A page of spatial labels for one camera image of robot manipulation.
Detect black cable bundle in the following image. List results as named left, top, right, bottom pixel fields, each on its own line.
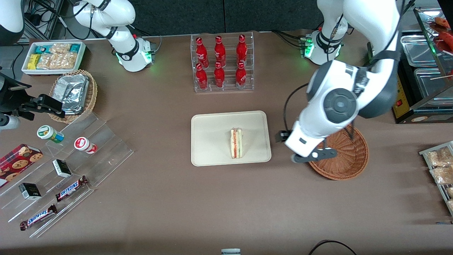
left=272, top=30, right=309, bottom=49

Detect clear acrylic stepped display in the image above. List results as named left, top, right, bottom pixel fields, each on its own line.
left=0, top=112, right=134, bottom=238

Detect steel food pan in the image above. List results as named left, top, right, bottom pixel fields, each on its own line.
left=401, top=34, right=442, bottom=68
left=413, top=67, right=453, bottom=107

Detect red lid yogurt cup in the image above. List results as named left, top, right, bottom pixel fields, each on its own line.
left=74, top=137, right=98, bottom=154

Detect silver foil package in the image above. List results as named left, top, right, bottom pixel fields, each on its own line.
left=53, top=74, right=90, bottom=107
left=62, top=103, right=86, bottom=115

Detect clear acrylic bottle rack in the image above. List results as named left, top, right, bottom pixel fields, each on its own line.
left=190, top=32, right=254, bottom=93

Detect red sausages on skewers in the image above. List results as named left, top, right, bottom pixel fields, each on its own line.
left=430, top=16, right=453, bottom=53

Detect small black box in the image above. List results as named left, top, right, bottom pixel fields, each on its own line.
left=18, top=182, right=42, bottom=200
left=52, top=159, right=72, bottom=178

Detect black cables with frame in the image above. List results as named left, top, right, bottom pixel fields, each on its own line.
left=21, top=0, right=92, bottom=40

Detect brown round wicker basket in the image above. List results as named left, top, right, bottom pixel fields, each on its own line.
left=307, top=124, right=369, bottom=181

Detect black floor cable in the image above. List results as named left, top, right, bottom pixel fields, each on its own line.
left=308, top=240, right=358, bottom=255

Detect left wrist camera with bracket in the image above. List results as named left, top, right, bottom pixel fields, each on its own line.
left=292, top=148, right=337, bottom=164

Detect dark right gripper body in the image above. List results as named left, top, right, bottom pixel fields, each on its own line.
left=0, top=73, right=34, bottom=115

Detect cream plastic tray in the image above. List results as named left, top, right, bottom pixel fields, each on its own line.
left=191, top=110, right=272, bottom=167

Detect light wicker basket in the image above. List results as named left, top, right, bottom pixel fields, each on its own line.
left=49, top=69, right=98, bottom=124

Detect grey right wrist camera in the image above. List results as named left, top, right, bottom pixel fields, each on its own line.
left=0, top=114, right=21, bottom=130

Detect green lid yogurt cup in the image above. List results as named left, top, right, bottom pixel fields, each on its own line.
left=37, top=125, right=65, bottom=144

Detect triangular sandwich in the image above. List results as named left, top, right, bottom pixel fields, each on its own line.
left=230, top=128, right=243, bottom=159

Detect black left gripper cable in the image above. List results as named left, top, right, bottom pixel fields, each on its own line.
left=283, top=83, right=310, bottom=134

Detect clear bag of crackers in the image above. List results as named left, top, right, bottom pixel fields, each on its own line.
left=50, top=43, right=71, bottom=55
left=36, top=53, right=53, bottom=70
left=50, top=52, right=77, bottom=70

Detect red plaid cookie box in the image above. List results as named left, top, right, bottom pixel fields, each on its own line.
left=0, top=143, right=44, bottom=188

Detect red cola bottle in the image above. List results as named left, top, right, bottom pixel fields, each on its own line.
left=236, top=34, right=248, bottom=66
left=196, top=37, right=209, bottom=68
left=235, top=62, right=247, bottom=89
left=214, top=62, right=225, bottom=88
left=196, top=63, right=208, bottom=90
left=214, top=35, right=226, bottom=68

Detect white rectangular snack bin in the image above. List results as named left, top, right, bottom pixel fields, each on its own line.
left=21, top=41, right=86, bottom=76

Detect Snickers chocolate bar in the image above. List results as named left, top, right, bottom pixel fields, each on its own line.
left=55, top=176, right=89, bottom=202
left=19, top=204, right=58, bottom=231

